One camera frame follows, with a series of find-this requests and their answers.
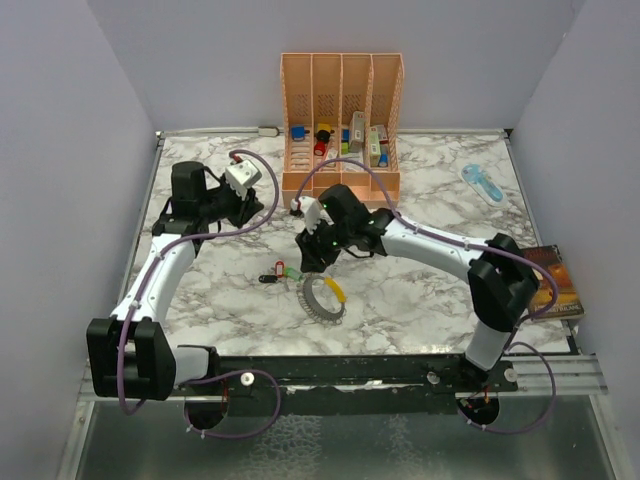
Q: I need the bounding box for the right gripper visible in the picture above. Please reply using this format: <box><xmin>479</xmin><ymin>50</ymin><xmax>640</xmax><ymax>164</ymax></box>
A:
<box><xmin>296</xmin><ymin>216</ymin><xmax>353</xmax><ymax>273</ymax></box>

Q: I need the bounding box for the green key tag with key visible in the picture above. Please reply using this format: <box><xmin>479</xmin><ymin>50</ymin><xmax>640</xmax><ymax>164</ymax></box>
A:
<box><xmin>284</xmin><ymin>267</ymin><xmax>304</xmax><ymax>282</ymax></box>

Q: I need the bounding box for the metal keyring with yellow grip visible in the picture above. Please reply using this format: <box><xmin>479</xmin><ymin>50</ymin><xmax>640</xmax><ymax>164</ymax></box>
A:
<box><xmin>297</xmin><ymin>274</ymin><xmax>347</xmax><ymax>326</ymax></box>

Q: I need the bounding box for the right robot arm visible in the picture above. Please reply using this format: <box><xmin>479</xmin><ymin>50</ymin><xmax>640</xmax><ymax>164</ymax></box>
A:
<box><xmin>291</xmin><ymin>184</ymin><xmax>539</xmax><ymax>391</ymax></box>

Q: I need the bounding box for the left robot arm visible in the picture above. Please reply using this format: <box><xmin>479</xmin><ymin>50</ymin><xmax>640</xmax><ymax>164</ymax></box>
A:
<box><xmin>86</xmin><ymin>157</ymin><xmax>264</xmax><ymax>400</ymax></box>

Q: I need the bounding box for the red key tag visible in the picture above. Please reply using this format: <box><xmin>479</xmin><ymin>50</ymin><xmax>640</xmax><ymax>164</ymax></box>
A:
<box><xmin>274</xmin><ymin>260</ymin><xmax>285</xmax><ymax>278</ymax></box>

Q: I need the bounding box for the black key tag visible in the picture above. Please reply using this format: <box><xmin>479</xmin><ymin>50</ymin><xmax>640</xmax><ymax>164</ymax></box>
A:
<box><xmin>258</xmin><ymin>274</ymin><xmax>279</xmax><ymax>284</ymax></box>

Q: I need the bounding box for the blue block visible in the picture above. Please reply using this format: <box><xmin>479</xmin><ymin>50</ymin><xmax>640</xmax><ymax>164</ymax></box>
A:
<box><xmin>290</xmin><ymin>125</ymin><xmax>308</xmax><ymax>142</ymax></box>

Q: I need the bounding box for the white red box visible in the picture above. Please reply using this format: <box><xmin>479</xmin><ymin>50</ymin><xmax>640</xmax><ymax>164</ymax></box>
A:
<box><xmin>369</xmin><ymin>124</ymin><xmax>389</xmax><ymax>163</ymax></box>

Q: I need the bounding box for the peach desk organizer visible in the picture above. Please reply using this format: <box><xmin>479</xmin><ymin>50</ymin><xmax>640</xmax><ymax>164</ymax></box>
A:
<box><xmin>280</xmin><ymin>53</ymin><xmax>404</xmax><ymax>207</ymax></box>

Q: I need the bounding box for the tall grey box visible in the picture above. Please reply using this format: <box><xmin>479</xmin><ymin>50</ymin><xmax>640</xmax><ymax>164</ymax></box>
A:
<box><xmin>349</xmin><ymin>111</ymin><xmax>365</xmax><ymax>153</ymax></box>

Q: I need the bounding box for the blue toothbrush package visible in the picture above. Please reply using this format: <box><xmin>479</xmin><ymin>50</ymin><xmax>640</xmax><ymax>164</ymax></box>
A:
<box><xmin>461</xmin><ymin>164</ymin><xmax>506</xmax><ymax>207</ymax></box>

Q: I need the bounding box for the paperback book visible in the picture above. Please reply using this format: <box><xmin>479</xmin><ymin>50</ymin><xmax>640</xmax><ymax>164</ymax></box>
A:
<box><xmin>522</xmin><ymin>245</ymin><xmax>585</xmax><ymax>321</ymax></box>

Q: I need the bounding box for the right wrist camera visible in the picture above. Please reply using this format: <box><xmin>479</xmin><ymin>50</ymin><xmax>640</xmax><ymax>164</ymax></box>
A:
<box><xmin>290</xmin><ymin>196</ymin><xmax>329</xmax><ymax>235</ymax></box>

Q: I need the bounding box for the white adapter at wall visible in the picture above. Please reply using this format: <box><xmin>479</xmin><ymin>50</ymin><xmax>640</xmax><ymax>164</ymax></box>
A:
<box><xmin>257</xmin><ymin>126</ymin><xmax>280</xmax><ymax>138</ymax></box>

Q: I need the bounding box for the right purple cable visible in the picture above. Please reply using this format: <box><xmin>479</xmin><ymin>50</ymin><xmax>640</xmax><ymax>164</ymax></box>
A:
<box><xmin>292</xmin><ymin>157</ymin><xmax>559</xmax><ymax>435</ymax></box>

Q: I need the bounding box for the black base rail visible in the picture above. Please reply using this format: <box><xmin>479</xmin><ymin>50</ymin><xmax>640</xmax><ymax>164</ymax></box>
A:
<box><xmin>162</xmin><ymin>355</ymin><xmax>521</xmax><ymax>416</ymax></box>

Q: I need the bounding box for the aluminium frame bar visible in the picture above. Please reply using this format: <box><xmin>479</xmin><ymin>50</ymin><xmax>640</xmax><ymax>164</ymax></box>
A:
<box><xmin>77</xmin><ymin>353</ymin><xmax>609</xmax><ymax>401</ymax></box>

